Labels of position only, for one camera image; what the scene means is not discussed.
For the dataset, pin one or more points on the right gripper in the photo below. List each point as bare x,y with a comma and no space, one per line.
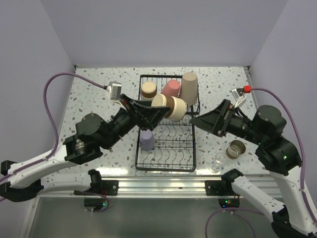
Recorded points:
216,121

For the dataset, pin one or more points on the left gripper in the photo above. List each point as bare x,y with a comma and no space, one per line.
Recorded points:
147,116

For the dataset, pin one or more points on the steel cup cork base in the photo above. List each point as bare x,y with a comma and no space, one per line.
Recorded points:
148,91

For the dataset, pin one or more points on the purple plastic cup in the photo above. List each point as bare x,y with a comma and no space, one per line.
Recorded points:
147,140

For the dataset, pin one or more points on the steel cup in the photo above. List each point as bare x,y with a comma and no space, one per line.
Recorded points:
178,107
235,149

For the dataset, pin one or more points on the clear glass cup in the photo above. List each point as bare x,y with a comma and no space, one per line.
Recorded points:
218,162

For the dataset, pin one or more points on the red pink plastic cup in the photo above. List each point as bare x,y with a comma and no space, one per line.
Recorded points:
171,88

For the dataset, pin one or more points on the beige plastic cup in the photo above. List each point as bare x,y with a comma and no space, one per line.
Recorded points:
189,88

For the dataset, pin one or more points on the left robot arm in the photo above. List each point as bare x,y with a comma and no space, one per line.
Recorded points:
26,180

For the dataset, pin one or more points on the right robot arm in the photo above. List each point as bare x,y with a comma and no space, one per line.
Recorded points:
290,218

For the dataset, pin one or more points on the black wire dish rack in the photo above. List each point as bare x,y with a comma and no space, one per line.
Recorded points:
175,146

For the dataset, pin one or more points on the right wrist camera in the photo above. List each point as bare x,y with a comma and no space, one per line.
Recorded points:
239,95

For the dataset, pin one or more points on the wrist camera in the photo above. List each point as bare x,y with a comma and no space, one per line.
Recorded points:
239,95
114,91

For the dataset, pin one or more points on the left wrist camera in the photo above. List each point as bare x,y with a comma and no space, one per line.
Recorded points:
114,91

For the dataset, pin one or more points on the aluminium mounting rail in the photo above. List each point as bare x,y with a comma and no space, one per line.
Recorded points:
154,187

